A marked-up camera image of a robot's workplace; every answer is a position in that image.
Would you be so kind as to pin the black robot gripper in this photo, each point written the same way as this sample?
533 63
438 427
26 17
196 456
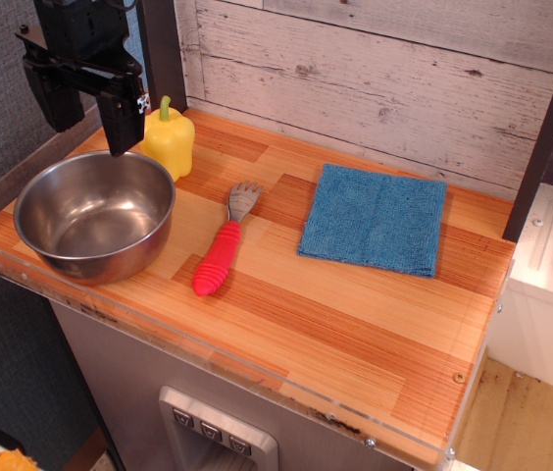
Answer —
80 46

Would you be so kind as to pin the blue towel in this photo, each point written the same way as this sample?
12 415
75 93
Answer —
375 220

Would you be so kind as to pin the yellow toy bell pepper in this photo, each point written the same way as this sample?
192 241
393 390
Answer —
169 139

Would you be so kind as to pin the stainless steel bowl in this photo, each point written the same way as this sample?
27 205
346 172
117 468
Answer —
97 219

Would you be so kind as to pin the grey toy fridge cabinet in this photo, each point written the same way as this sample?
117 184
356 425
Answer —
334 391

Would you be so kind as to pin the clear acrylic table guard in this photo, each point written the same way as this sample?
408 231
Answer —
449 312

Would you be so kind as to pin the silver dispenser button panel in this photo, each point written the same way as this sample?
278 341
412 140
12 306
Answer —
203 437

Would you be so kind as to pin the orange plush object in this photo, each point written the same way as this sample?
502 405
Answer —
14 460

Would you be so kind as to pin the white toy sink unit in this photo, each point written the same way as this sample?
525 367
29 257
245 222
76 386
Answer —
520 335

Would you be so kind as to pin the dark left frame post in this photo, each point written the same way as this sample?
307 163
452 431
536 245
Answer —
161 51

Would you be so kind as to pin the dark frame post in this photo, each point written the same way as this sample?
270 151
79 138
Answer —
161 51
532 178

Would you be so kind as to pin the red handled toy fork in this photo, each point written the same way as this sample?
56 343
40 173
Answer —
212 272

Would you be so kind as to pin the dark right frame post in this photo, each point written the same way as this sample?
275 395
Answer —
532 178

